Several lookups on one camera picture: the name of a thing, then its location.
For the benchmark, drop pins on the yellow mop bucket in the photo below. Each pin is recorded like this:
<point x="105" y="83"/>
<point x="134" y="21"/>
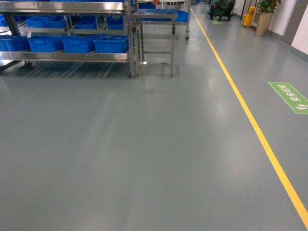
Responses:
<point x="248" y="18"/>

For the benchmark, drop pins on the small stainless steel table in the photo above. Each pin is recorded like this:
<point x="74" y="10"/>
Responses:
<point x="138" y="17"/>

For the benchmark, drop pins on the stainless steel shelf rack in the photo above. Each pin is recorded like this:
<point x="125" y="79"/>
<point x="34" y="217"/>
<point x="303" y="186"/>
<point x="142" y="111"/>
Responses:
<point x="37" y="27"/>

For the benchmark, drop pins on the dark cleaning cart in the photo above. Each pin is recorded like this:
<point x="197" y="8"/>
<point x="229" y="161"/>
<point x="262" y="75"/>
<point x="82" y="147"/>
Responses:
<point x="221" y="8"/>

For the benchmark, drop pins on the tan planter pot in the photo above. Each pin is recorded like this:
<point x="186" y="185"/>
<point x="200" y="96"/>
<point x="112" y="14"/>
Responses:
<point x="263" y="24"/>

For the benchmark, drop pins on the empty blue plastic bin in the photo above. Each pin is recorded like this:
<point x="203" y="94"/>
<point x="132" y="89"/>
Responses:
<point x="79" y="44"/>

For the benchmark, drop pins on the blue bin with red bags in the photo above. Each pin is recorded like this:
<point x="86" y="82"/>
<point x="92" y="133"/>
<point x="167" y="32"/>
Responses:
<point x="112" y="44"/>

